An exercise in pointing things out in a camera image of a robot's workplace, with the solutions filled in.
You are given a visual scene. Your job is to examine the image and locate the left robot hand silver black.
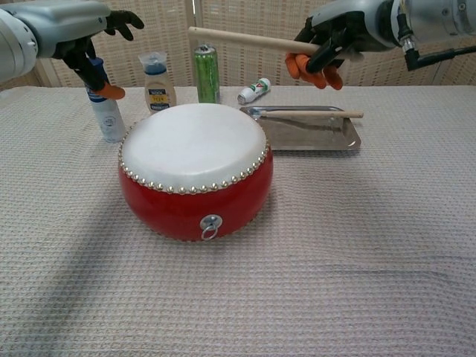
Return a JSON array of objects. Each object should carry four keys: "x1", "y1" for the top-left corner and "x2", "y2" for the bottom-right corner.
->
[{"x1": 10, "y1": 0, "x2": 145, "y2": 100}]

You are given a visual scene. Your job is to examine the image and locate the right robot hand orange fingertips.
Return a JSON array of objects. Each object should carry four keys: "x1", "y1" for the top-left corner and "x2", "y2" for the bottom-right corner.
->
[{"x1": 285, "y1": 0, "x2": 395, "y2": 91}]

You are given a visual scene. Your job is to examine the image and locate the wooden drumstick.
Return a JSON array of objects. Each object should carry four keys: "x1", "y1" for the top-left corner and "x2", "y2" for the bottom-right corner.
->
[
  {"x1": 249, "y1": 107, "x2": 364, "y2": 120},
  {"x1": 187, "y1": 25, "x2": 365, "y2": 61}
]

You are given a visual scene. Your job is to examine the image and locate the rectangular steel tray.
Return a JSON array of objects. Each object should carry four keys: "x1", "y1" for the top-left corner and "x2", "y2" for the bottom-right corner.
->
[{"x1": 239, "y1": 105, "x2": 362, "y2": 152}]

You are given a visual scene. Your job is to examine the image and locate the red drum white skin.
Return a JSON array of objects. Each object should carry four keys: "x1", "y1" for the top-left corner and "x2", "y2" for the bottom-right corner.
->
[{"x1": 118, "y1": 103, "x2": 274, "y2": 243}]

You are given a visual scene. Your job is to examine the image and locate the white bottle dark blue cap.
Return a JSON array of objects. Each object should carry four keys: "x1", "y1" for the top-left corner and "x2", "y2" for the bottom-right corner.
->
[{"x1": 84, "y1": 57, "x2": 126, "y2": 144}]

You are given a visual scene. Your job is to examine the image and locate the woven folding screen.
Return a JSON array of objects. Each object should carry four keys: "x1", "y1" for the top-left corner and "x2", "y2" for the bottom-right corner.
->
[{"x1": 0, "y1": 0, "x2": 476, "y2": 90}]

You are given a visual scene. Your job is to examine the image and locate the beige sauce bottle blue cap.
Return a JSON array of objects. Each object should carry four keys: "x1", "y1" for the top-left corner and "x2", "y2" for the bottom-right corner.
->
[{"x1": 138, "y1": 52, "x2": 178, "y2": 114}]

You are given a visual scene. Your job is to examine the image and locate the small white green bottle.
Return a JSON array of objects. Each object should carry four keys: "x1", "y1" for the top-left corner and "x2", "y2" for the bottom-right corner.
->
[{"x1": 237, "y1": 77, "x2": 271, "y2": 105}]

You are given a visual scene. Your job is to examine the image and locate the tall green drink can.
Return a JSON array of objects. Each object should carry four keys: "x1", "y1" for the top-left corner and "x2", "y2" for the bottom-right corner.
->
[{"x1": 193, "y1": 44, "x2": 221, "y2": 105}]

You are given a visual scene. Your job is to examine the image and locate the beige woven tablecloth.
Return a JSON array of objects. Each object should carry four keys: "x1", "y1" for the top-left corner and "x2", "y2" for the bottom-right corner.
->
[{"x1": 0, "y1": 85, "x2": 476, "y2": 357}]

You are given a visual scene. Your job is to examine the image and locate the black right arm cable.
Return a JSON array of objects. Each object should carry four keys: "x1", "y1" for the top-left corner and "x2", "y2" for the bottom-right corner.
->
[{"x1": 396, "y1": 0, "x2": 476, "y2": 72}]

